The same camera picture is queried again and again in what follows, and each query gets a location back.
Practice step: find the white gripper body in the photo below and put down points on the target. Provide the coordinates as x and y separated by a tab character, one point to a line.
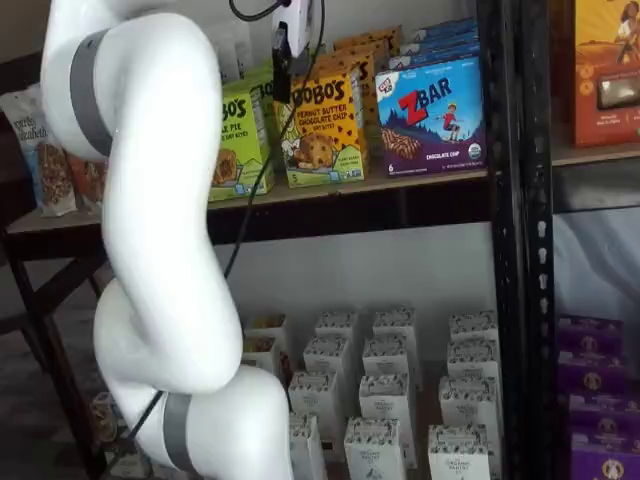
302	20

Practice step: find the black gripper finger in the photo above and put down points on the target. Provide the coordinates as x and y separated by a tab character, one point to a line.
302	62
281	65

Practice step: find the orange Bobo's peanut butter box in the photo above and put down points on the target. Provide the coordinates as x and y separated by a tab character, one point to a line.
330	130

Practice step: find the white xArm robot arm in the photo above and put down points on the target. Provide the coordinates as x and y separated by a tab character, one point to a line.
150	200

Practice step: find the green Bobo's apple pie box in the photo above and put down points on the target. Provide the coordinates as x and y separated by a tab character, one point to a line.
240	140

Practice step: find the blue Zbar chocolate chip box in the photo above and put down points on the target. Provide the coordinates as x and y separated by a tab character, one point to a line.
430	125

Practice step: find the wooden shelf board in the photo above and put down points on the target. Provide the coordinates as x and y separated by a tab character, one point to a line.
375	187
590	155

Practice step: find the white carton with colourful top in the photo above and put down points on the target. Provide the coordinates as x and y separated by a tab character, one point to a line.
260	352
265	327

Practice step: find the black metal shelf rack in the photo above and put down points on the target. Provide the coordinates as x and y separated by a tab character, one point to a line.
507	250
542	300

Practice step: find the large orange illustrated box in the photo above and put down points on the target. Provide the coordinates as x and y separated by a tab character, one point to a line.
600	60

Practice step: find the purple box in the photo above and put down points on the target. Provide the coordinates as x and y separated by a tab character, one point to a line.
602	415
587	335
590	375
605	460

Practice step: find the plain white pouch bag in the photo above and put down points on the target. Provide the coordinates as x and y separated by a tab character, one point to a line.
235	55

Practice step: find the white Purely Elizabeth granola bag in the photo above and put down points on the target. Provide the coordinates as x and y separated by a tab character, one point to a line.
87	180
50	175

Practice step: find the white patterned carton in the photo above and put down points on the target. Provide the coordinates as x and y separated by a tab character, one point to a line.
385	400
457	455
325	357
387	357
472	327
312	400
467	405
472	360
395	325
372	450
306	450
336	325

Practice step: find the white carton boxes group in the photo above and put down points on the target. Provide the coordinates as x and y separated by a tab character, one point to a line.
427	415

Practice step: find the clear granola pouch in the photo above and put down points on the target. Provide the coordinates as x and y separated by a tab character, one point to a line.
105	420

